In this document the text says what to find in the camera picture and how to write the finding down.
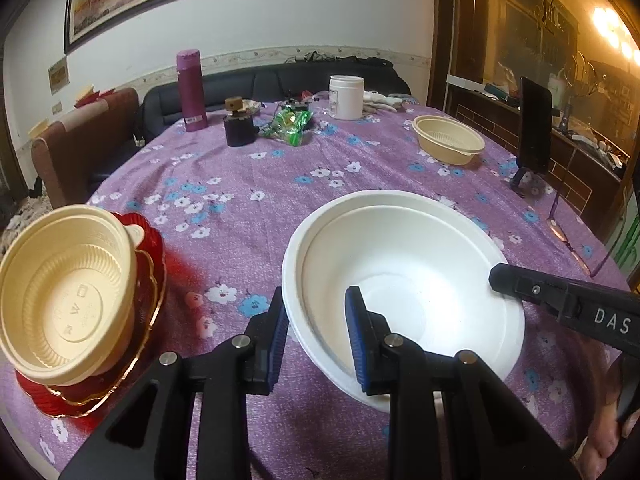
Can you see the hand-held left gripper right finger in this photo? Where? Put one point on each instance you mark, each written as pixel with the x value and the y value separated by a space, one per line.
pixel 357 342

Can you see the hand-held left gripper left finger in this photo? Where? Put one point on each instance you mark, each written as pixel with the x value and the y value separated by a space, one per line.
pixel 277 342

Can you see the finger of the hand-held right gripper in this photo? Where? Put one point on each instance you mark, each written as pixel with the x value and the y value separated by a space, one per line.
pixel 525 287

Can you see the white paper bowl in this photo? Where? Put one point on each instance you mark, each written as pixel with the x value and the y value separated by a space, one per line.
pixel 400 260

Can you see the red glass plate gold rim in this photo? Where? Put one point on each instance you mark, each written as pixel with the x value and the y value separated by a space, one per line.
pixel 146 272

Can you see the cream plastic bowl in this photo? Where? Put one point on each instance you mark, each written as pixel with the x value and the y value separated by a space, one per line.
pixel 65 300
pixel 445 135

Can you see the person's right hand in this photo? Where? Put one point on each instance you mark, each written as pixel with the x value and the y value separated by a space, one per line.
pixel 605 450

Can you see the purple eyeglasses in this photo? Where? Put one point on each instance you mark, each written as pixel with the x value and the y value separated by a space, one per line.
pixel 575 252

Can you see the phone stand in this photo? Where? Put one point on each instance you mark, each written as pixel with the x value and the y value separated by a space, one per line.
pixel 522 180

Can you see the purple floral tablecloth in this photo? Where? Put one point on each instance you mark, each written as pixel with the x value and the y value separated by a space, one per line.
pixel 250 220

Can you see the brick-pattern counter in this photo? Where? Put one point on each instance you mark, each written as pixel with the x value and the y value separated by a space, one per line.
pixel 575 170

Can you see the black smartphone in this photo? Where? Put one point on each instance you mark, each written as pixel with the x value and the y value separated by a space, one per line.
pixel 535 125

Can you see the white plastic bottle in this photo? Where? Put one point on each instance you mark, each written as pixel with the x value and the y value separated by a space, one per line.
pixel 556 90

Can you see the green snack packet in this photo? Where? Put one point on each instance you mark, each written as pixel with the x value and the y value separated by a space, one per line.
pixel 287 125

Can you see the black bottle wooden cap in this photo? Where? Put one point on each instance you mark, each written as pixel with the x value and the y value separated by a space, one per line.
pixel 239 127

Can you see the white work gloves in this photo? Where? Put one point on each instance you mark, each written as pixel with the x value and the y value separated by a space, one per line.
pixel 385 101

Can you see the white plastic jar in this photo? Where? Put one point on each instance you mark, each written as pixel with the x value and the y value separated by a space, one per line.
pixel 346 97

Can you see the black leather sofa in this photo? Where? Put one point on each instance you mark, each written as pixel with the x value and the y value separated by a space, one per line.
pixel 260 85

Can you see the purple thermos bottle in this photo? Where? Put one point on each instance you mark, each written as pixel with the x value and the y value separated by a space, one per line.
pixel 191 90

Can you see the glass partition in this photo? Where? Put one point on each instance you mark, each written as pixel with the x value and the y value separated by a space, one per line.
pixel 525 20

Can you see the brown upholstered chair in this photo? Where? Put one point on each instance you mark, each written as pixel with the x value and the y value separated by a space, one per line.
pixel 75 150

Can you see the patterned cushion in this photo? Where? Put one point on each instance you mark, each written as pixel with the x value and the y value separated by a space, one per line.
pixel 22 225

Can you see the red box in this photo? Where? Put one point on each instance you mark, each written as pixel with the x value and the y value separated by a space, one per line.
pixel 92 97

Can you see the small framed picture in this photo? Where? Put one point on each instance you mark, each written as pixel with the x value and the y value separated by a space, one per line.
pixel 58 75

